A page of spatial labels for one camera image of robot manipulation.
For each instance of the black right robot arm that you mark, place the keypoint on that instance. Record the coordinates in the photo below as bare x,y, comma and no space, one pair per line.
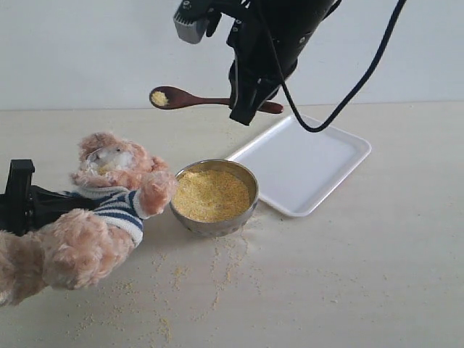
312,14

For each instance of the dark red wooden spoon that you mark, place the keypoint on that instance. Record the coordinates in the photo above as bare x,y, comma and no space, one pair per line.
169,97

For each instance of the steel bowl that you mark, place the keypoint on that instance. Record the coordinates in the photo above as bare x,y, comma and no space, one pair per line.
216,229

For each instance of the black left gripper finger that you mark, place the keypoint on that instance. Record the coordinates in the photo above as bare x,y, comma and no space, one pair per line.
48,206

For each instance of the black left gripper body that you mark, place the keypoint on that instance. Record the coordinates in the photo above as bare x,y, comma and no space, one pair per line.
15,201

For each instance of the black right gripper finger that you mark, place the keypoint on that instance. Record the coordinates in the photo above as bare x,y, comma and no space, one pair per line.
266,89
246,98

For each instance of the beige teddy bear striped sweater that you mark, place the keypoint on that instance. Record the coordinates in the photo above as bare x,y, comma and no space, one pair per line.
83,246

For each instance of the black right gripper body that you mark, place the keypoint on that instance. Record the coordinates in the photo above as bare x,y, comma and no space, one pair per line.
265,37

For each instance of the white rectangular plastic tray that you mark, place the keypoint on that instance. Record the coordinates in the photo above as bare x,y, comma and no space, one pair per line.
295,169

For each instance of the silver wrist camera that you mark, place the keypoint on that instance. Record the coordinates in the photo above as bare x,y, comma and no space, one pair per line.
190,20

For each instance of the yellow millet grain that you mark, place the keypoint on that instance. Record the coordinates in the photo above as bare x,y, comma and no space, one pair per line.
213,191

